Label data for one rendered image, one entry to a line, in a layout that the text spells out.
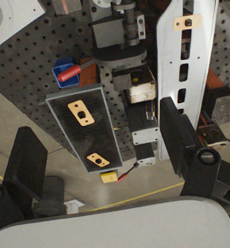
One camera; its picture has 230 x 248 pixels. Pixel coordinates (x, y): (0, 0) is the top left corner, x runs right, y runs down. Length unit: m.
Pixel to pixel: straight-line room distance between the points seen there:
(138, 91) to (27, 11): 0.52
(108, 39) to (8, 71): 0.71
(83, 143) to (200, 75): 0.46
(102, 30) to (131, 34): 0.06
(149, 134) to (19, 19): 0.65
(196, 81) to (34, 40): 0.68
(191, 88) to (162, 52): 0.20
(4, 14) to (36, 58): 0.23
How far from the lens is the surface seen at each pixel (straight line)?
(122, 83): 0.52
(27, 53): 0.95
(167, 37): 0.60
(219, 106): 0.83
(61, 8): 0.47
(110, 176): 0.78
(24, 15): 0.85
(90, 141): 0.58
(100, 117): 0.51
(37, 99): 1.08
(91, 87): 0.45
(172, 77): 0.68
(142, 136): 0.67
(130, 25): 0.36
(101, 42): 0.40
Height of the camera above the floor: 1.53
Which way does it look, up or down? 44 degrees down
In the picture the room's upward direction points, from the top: 171 degrees clockwise
